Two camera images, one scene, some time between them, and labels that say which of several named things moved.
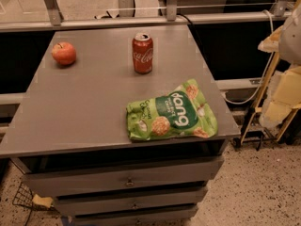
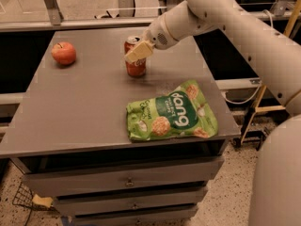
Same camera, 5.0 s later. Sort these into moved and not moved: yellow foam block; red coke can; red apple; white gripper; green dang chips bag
Moved: white gripper; red coke can
Not moved: yellow foam block; red apple; green dang chips bag
